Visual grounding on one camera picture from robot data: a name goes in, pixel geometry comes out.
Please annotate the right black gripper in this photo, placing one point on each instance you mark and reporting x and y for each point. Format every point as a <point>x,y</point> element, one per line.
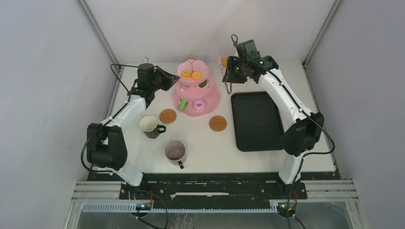
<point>230,75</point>

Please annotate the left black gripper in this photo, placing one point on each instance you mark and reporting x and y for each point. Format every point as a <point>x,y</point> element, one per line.
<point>170,79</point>

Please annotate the yellow round biscuit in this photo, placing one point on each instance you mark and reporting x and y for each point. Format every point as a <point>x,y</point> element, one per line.
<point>223,61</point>
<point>186,74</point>

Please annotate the green striped cake slice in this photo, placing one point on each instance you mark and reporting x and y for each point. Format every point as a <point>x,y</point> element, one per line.
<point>182,104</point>

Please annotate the pink three-tier cake stand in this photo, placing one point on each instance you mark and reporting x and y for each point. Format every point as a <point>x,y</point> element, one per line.
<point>210,95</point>

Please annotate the pink frosted sprinkle donut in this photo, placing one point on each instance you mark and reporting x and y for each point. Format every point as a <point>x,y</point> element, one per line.
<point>199,105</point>

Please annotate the black mug with white inside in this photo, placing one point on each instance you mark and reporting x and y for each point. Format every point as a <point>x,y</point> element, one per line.
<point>150,127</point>

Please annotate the black serving tray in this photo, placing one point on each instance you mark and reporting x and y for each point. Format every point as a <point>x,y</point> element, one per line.
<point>257,122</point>

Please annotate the purple mug with black handle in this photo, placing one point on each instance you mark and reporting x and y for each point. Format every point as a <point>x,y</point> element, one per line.
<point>175,152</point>

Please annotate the pink cupcake toy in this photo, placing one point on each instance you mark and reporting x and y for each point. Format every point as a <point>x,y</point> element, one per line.
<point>185,87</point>

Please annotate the pink-tipped metal tongs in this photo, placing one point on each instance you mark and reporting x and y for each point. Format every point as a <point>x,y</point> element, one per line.
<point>228,87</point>

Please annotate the chocolate round cookie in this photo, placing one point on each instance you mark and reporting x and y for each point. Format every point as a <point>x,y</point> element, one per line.
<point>204,84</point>

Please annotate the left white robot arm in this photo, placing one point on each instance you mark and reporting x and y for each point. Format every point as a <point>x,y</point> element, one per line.
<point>105,146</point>

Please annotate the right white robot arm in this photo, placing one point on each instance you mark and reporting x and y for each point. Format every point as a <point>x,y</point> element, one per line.
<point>303,126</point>

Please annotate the left wooden round coaster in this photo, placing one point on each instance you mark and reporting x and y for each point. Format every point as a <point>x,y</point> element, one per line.
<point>167,116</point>

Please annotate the wooden round coaster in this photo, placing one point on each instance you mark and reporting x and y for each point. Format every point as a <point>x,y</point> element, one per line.
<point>218,123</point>
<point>167,116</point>

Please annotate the right wooden round coaster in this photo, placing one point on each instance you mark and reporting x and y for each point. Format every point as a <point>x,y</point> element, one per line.
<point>218,123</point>

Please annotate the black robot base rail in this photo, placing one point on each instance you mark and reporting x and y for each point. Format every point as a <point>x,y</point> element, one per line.
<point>228,191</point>

